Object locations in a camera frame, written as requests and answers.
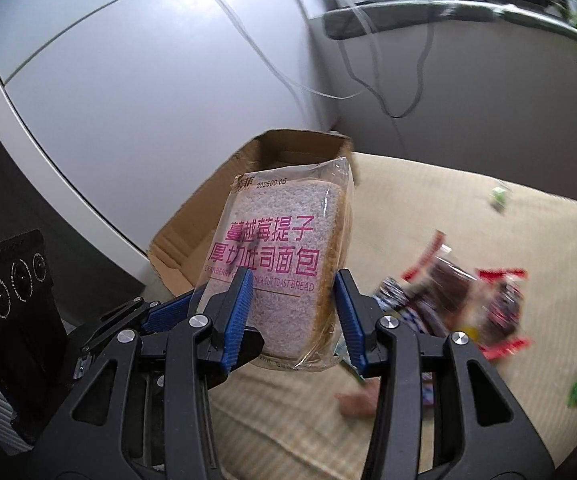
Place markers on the white cabinet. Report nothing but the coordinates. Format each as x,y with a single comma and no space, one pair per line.
117,110

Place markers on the packaged toast bread slice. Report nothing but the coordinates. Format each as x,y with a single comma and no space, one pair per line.
290,227

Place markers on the grey window sill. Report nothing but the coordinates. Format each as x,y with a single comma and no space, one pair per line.
387,15

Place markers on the red-edged dark snack packet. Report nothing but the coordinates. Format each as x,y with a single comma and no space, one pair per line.
437,287

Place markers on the striped beige table cloth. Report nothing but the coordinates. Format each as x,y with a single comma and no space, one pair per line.
298,425

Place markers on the small pale green candy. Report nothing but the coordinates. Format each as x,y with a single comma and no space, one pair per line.
499,197

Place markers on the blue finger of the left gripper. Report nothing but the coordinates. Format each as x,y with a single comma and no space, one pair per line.
165,316

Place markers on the dark striped candy bar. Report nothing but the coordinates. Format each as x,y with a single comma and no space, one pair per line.
392,299

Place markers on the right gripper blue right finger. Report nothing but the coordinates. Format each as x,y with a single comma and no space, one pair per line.
443,411

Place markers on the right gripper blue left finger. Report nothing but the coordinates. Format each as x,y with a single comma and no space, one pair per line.
141,409

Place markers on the brown cardboard box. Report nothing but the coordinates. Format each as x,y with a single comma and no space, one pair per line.
179,249

